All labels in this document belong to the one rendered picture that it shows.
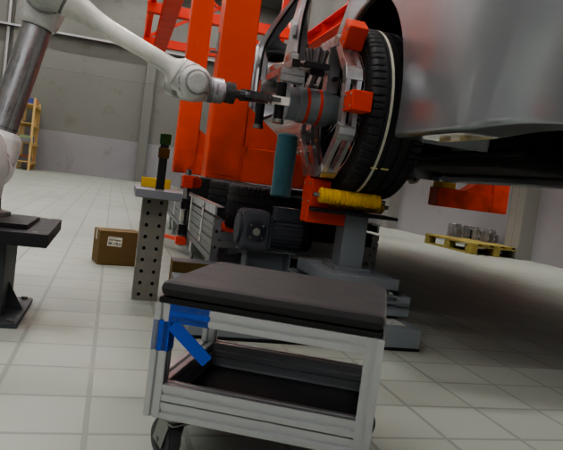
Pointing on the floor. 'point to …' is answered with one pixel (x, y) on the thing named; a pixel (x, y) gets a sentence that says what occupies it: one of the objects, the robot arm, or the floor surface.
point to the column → (149, 249)
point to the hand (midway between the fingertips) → (279, 101)
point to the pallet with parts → (476, 238)
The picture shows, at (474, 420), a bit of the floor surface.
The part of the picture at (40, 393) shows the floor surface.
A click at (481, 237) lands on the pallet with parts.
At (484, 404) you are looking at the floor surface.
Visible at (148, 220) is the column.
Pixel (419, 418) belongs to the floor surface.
